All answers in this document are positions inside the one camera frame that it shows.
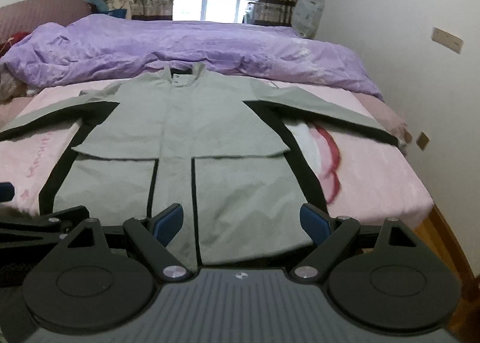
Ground beige fuzzy pillow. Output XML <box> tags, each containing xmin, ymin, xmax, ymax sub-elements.
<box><xmin>0</xmin><ymin>71</ymin><xmax>27</xmax><ymax>103</ymax></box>

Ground beige wall socket plate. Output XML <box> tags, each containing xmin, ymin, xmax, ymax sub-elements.
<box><xmin>431</xmin><ymin>27</ymin><xmax>464</xmax><ymax>54</ymax></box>

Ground red cloth at headboard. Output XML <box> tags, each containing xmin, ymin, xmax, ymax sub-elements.
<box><xmin>0</xmin><ymin>32</ymin><xmax>30</xmax><ymax>57</ymax></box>

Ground purple duvet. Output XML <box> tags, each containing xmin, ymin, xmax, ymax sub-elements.
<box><xmin>1</xmin><ymin>14</ymin><xmax>382</xmax><ymax>99</ymax></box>

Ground small brown wall socket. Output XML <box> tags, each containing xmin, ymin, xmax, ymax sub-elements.
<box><xmin>416</xmin><ymin>132</ymin><xmax>430</xmax><ymax>151</ymax></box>

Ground pink princess blanket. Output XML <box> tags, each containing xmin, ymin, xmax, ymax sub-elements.
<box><xmin>13</xmin><ymin>83</ymin><xmax>433</xmax><ymax>227</ymax></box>

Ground wooden bed frame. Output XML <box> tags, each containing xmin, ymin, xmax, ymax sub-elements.
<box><xmin>415</xmin><ymin>205</ymin><xmax>480</xmax><ymax>342</ymax></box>

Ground grey and black coat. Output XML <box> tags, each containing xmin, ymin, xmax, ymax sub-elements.
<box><xmin>1</xmin><ymin>64</ymin><xmax>397</xmax><ymax>267</ymax></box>

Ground white patterned bag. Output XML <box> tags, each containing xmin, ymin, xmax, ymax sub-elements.
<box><xmin>291</xmin><ymin>0</ymin><xmax>326</xmax><ymax>39</ymax></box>

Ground mauve quilted headboard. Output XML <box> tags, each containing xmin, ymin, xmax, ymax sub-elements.
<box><xmin>0</xmin><ymin>0</ymin><xmax>91</xmax><ymax>43</ymax></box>

